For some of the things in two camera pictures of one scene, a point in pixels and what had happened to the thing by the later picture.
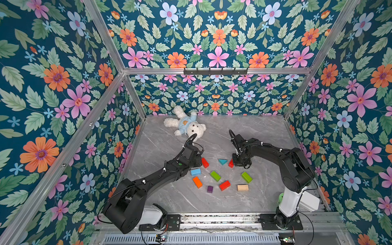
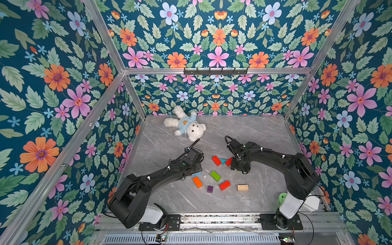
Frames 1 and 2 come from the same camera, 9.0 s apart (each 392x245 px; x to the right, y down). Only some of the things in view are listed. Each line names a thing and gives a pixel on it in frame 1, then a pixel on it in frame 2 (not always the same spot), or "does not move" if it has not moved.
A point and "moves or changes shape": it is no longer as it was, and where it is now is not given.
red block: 230,164 moves or changes shape
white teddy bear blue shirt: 187,125 does not move
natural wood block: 242,187 does not move
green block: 215,175 does not move
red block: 204,163 to 216,161
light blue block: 196,172 does not move
